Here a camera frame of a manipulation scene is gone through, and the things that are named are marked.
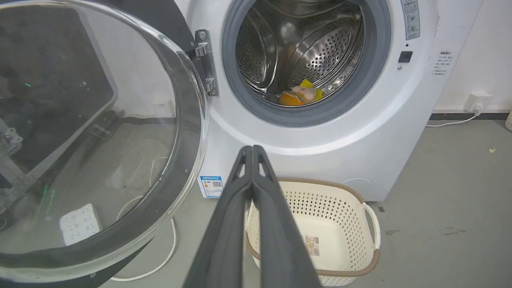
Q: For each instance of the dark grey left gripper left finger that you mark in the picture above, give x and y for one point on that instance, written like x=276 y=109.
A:
x=224 y=240

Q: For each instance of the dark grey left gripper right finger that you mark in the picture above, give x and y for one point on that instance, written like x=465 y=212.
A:
x=280 y=244

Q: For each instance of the white front-load washing machine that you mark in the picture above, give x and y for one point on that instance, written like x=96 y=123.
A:
x=360 y=132

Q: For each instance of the round glass washing machine door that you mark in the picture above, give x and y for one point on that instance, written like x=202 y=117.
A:
x=92 y=136

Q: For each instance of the metal door hinge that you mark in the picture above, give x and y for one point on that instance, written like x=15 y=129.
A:
x=206 y=62

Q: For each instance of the blue energy label sticker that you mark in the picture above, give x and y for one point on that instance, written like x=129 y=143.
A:
x=211 y=186

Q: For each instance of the cream perforated laundry basket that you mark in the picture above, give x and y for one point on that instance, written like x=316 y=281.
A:
x=340 y=236

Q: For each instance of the white power strip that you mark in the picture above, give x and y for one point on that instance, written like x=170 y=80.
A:
x=79 y=224

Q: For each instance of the orange yellow clothes in drum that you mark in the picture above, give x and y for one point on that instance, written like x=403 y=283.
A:
x=300 y=95

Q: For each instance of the white wall plug adapter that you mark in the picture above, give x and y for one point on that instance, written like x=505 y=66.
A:
x=477 y=101

